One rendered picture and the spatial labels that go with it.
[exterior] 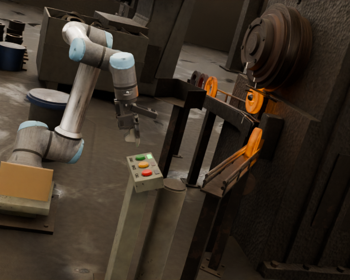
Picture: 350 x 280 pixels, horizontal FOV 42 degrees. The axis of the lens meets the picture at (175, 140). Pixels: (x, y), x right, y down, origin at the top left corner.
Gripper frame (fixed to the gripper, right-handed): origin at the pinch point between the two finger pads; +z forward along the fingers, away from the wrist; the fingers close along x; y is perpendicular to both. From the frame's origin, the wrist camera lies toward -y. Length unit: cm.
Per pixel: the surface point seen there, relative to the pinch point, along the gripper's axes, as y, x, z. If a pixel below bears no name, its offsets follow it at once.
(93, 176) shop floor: 21, -106, 63
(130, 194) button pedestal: 7.1, 12.1, 16.0
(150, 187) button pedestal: 0.0, 19.5, 10.5
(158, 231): -2.6, 8.7, 38.2
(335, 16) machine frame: -106, -31, -35
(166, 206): -7.1, 8.8, 26.5
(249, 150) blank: -51, -6, 16
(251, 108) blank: -73, -58, 15
